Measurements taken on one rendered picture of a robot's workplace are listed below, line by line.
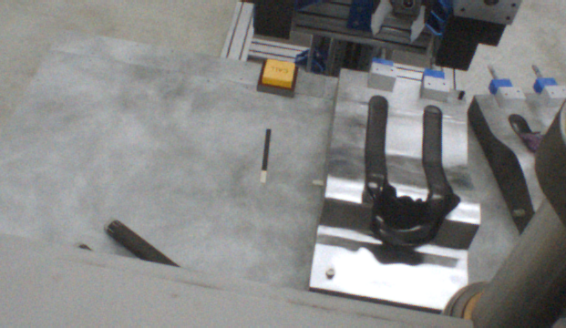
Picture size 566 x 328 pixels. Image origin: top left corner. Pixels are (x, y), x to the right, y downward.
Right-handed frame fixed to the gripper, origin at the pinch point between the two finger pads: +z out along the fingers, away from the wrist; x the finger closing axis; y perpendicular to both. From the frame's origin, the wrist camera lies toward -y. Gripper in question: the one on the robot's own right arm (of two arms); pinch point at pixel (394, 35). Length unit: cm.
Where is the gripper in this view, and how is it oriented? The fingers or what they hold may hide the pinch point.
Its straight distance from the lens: 134.0
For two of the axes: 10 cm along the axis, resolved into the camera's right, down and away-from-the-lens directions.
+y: 1.4, -7.4, 6.5
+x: -9.8, -1.8, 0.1
